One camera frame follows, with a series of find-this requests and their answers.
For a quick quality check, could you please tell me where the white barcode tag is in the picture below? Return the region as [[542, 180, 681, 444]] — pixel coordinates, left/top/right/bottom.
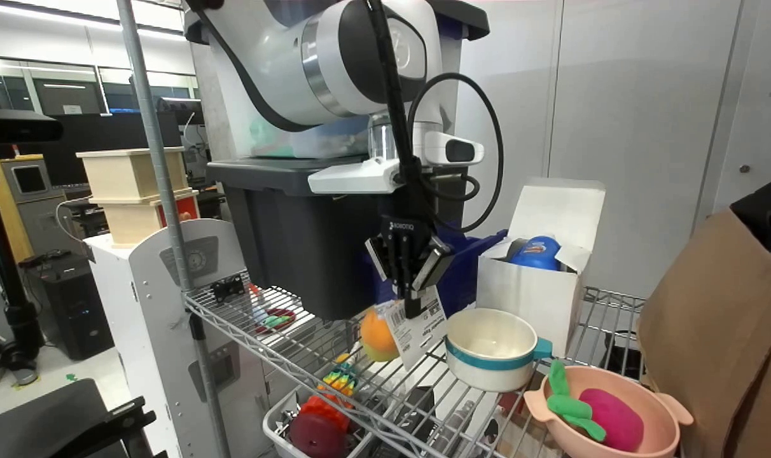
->
[[375, 286, 445, 369]]

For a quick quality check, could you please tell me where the white cabinet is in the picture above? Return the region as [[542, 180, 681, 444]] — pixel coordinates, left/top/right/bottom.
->
[[87, 229, 266, 458]]

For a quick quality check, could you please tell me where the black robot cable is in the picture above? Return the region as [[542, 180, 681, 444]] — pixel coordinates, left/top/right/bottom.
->
[[360, 0, 507, 237]]

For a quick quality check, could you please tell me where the blue plastic box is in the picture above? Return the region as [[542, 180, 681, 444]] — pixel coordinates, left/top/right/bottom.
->
[[375, 229, 503, 316]]

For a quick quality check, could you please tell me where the brown cardboard box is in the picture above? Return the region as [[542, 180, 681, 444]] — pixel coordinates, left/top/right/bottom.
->
[[639, 210, 771, 458]]

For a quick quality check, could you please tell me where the orange yellow plush toy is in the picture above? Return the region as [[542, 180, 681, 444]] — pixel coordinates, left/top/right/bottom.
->
[[358, 307, 397, 361]]

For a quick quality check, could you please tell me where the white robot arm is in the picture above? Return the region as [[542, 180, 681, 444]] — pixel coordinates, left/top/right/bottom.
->
[[186, 0, 489, 319]]

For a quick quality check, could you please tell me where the wire metal shelf rack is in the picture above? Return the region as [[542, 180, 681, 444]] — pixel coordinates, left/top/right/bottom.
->
[[115, 0, 659, 458]]

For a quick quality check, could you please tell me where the white cardboard box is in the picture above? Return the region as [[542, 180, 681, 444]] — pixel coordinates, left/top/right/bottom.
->
[[475, 178, 606, 356]]

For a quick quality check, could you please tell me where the pink bowl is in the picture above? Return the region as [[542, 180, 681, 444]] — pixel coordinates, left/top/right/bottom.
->
[[524, 365, 695, 458]]

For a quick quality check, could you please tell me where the green toy in pink bowl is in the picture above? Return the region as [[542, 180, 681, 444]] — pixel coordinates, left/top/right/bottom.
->
[[546, 361, 606, 443]]

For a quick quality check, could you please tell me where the magenta toy in pink bowl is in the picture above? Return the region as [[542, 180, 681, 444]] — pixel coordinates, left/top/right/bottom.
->
[[579, 388, 643, 449]]

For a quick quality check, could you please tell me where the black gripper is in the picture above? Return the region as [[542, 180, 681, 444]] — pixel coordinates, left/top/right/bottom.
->
[[363, 219, 452, 317]]

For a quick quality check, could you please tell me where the clear plastic storage tub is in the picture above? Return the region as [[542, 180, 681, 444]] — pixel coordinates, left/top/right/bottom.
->
[[188, 0, 443, 131]]

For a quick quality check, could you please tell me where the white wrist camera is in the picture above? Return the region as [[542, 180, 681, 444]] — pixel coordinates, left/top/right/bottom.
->
[[308, 131, 486, 195]]

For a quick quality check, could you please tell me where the white bowl with teal handles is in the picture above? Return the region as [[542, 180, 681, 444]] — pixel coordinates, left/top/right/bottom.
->
[[443, 305, 552, 392]]

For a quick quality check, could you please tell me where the blue object in white box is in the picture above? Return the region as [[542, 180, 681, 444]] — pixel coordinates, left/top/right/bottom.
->
[[507, 237, 560, 270]]

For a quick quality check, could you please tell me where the large black storage bin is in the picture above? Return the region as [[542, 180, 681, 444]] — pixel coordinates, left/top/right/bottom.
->
[[208, 158, 466, 319]]

